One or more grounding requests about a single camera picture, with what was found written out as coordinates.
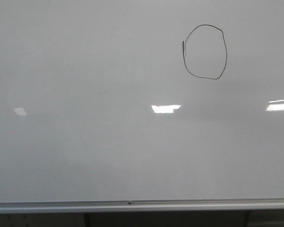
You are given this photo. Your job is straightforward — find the white whiteboard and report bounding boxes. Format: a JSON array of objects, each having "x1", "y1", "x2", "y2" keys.
[{"x1": 0, "y1": 0, "x2": 284, "y2": 202}]

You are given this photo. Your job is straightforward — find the aluminium marker tray rail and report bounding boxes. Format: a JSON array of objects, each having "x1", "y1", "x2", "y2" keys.
[{"x1": 0, "y1": 198, "x2": 284, "y2": 214}]

